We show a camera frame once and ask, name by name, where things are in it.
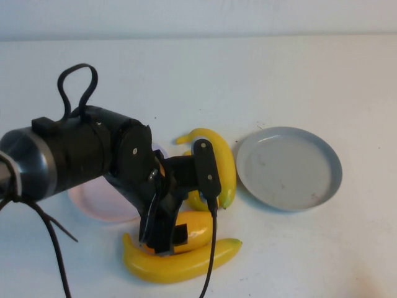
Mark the pink round plate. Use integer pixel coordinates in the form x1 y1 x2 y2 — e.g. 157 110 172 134
67 143 171 223

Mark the yellow mango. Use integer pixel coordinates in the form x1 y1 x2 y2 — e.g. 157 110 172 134
182 150 220 213

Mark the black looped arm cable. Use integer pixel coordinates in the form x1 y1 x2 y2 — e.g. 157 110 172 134
57 63 99 122

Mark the thin black cable tie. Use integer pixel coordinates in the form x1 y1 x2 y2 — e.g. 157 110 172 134
29 200 79 242

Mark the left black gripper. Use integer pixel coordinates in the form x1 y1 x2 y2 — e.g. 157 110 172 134
117 169 189 258

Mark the black camera cable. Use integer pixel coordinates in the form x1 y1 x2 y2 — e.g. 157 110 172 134
198 195 220 298

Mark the long yellow banana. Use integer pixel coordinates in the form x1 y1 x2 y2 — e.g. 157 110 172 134
122 232 243 285

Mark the grey-blue round plate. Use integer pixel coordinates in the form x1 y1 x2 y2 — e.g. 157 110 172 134
236 126 343 212

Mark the black hanging arm cable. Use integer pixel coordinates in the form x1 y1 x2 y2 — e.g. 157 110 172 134
0 151 73 298

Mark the short curved yellow banana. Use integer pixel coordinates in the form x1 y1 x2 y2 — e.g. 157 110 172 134
176 127 237 209

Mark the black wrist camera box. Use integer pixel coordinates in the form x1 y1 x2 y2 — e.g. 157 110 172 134
163 139 223 204

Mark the orange mango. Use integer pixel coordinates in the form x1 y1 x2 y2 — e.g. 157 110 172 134
141 210 218 256

